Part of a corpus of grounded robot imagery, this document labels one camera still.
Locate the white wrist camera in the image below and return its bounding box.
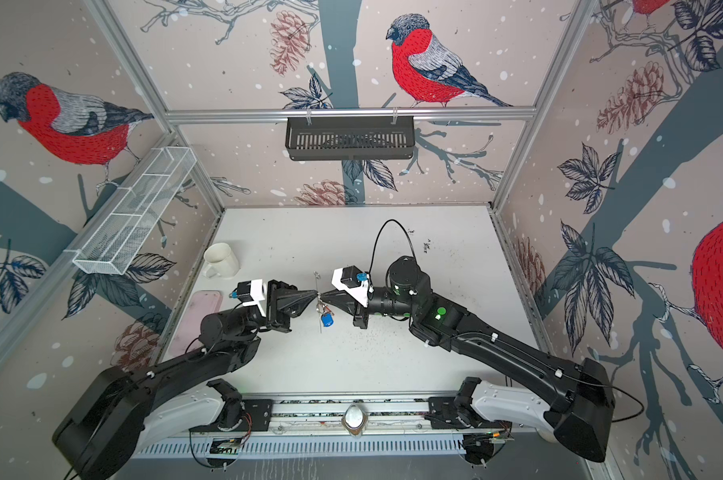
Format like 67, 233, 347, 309
229, 279, 267, 316
332, 266, 371, 307

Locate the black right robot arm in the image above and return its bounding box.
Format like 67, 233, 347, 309
321, 256, 615, 462

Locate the white wire mesh basket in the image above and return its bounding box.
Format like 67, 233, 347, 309
73, 146, 197, 275

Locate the black slotted wall basket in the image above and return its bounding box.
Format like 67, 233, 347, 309
285, 116, 415, 161

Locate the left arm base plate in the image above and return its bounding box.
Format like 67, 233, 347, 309
191, 399, 274, 434

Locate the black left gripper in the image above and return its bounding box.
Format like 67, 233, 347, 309
242, 285, 314, 338

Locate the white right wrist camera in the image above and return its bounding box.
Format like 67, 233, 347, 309
332, 266, 371, 307

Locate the white ceramic mug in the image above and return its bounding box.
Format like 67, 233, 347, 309
202, 243, 240, 279

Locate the small white dome object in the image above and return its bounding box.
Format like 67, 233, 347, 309
342, 403, 369, 437

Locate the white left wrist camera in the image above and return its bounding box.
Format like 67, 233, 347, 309
229, 279, 267, 316

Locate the blue capped key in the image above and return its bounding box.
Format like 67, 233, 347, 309
321, 309, 335, 328

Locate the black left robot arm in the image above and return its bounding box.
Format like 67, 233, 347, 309
52, 280, 319, 479

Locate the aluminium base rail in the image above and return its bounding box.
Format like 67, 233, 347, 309
126, 393, 555, 439

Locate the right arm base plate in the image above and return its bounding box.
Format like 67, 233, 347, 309
423, 397, 511, 430

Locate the pink rectangular tray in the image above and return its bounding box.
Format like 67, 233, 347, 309
165, 290, 223, 360

